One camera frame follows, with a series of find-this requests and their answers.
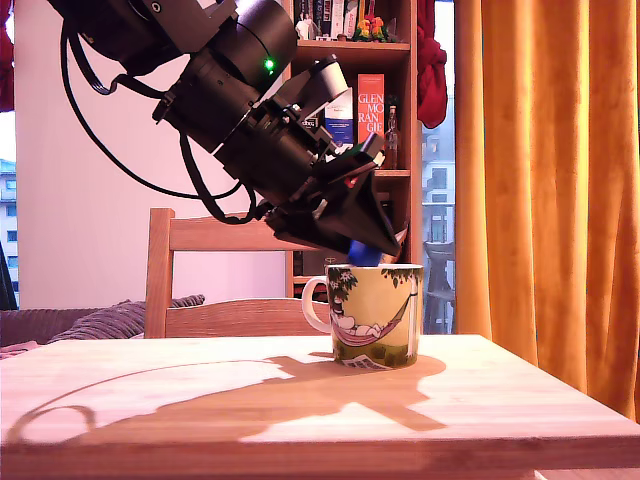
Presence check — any black box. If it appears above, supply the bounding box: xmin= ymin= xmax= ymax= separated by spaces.
xmin=302 ymin=249 xmax=351 ymax=277

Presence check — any white book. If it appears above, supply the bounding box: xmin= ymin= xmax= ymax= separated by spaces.
xmin=330 ymin=0 xmax=347 ymax=40

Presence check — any blue coffee capsule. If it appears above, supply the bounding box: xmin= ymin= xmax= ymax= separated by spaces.
xmin=347 ymin=239 xmax=382 ymax=267

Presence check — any black slanted stand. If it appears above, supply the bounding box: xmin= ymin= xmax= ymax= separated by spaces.
xmin=0 ymin=239 xmax=19 ymax=310

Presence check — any grey outdoor chair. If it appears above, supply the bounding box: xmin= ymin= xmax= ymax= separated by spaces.
xmin=423 ymin=239 xmax=457 ymax=335

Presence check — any white and blue whisky box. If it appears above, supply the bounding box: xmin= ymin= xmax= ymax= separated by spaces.
xmin=324 ymin=89 xmax=357 ymax=149

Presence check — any knotted red curtain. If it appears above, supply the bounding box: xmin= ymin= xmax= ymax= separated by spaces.
xmin=416 ymin=0 xmax=449 ymax=130

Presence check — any orange curtain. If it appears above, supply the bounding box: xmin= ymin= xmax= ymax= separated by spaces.
xmin=454 ymin=0 xmax=640 ymax=424

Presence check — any hammock print coffee mug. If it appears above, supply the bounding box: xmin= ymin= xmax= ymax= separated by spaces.
xmin=301 ymin=263 xmax=425 ymax=374

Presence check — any wooden chair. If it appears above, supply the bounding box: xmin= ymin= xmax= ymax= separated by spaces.
xmin=144 ymin=207 xmax=375 ymax=340

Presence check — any purple corduroy cushion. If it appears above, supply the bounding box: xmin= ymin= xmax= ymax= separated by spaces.
xmin=47 ymin=294 xmax=207 ymax=345

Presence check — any red Glenmorangie box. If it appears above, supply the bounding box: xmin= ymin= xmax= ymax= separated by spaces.
xmin=357 ymin=74 xmax=387 ymax=147

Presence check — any colourful parrot figurine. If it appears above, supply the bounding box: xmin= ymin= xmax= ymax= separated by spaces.
xmin=352 ymin=13 xmax=392 ymax=43

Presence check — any white figurine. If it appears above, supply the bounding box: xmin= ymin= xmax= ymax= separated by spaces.
xmin=295 ymin=12 xmax=321 ymax=41

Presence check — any flat black cable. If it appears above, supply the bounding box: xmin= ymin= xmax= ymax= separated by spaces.
xmin=69 ymin=29 xmax=171 ymax=99

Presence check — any thick black cable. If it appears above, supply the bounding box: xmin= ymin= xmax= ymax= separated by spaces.
xmin=178 ymin=130 xmax=274 ymax=225

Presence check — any dark purple sofa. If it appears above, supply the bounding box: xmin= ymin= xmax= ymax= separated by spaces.
xmin=0 ymin=307 xmax=104 ymax=349

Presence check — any orange white paper roll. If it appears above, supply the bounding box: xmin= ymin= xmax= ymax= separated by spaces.
xmin=379 ymin=223 xmax=412 ymax=265

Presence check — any clear glass bottle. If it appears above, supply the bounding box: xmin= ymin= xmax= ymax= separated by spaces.
xmin=383 ymin=104 xmax=401 ymax=170

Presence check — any thin black cable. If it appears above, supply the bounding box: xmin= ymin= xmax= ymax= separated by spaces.
xmin=58 ymin=19 xmax=246 ymax=200

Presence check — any wooden bookshelf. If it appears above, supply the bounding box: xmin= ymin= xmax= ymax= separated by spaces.
xmin=282 ymin=0 xmax=425 ymax=335

